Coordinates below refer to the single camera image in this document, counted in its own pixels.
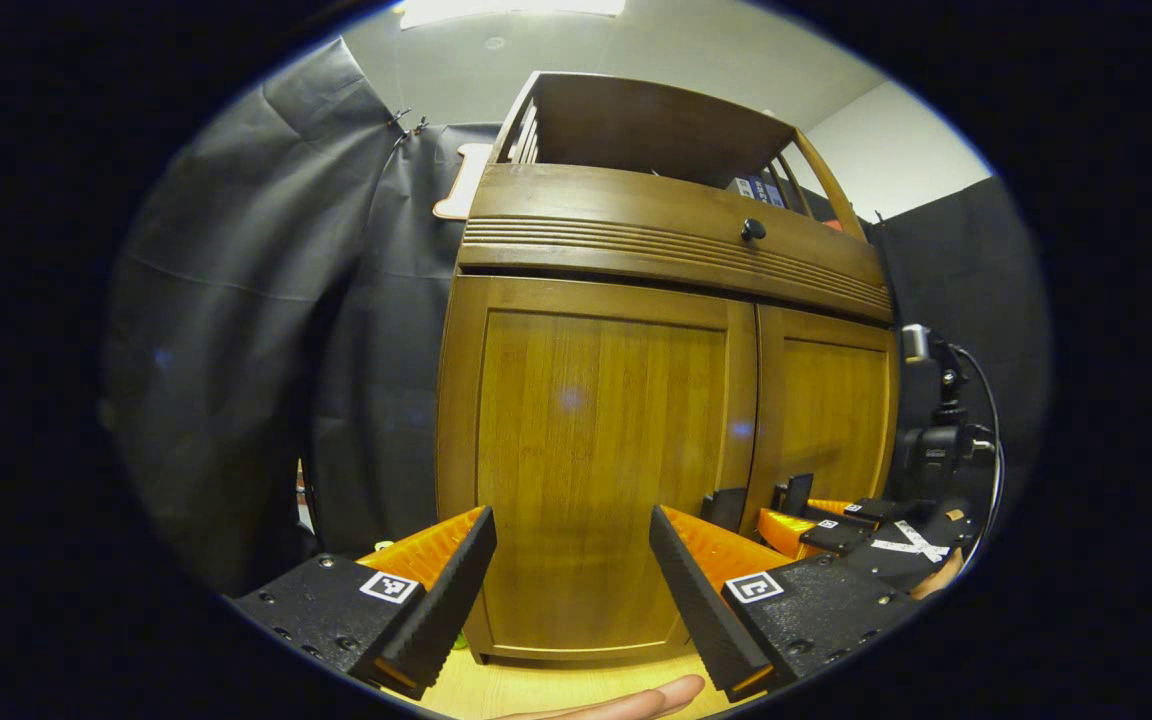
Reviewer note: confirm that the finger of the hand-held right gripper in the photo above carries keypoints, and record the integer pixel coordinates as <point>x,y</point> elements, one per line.
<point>786,535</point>
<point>866,510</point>

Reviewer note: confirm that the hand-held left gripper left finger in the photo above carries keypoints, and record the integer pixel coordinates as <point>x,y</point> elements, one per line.
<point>446,610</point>

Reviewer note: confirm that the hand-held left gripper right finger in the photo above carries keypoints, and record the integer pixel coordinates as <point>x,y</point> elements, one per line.
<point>701,610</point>

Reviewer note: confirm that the wooden cabinet door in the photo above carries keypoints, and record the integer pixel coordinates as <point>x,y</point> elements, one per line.
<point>586,430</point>
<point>831,410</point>

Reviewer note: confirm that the wooden double-door shoe cabinet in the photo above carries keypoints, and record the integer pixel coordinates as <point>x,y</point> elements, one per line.
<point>636,120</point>

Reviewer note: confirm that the wooden cabinet drawer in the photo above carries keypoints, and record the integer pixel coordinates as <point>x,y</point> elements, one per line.
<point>616,205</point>

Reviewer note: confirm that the black drawer knob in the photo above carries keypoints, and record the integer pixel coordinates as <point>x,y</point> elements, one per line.
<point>754,230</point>

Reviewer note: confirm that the blue grey book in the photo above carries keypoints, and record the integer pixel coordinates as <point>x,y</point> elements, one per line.
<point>775,196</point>

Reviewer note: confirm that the dark blue book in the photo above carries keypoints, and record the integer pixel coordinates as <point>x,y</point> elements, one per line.
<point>757,190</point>

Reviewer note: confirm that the ceiling light panel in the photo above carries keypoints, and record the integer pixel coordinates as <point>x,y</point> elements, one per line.
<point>511,10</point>

